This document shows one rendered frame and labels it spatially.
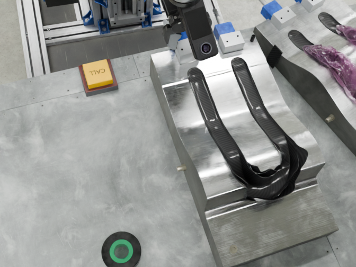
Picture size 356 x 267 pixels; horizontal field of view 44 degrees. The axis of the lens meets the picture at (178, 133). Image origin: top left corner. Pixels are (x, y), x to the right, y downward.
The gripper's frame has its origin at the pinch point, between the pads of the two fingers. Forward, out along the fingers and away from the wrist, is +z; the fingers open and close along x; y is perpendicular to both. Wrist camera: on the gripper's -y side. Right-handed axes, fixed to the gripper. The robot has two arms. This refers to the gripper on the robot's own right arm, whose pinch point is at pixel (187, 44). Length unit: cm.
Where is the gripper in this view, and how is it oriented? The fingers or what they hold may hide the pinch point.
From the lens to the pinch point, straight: 99.9
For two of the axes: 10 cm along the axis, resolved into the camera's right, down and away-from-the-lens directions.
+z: 0.1, 2.4, 9.7
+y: -3.1, -9.2, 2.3
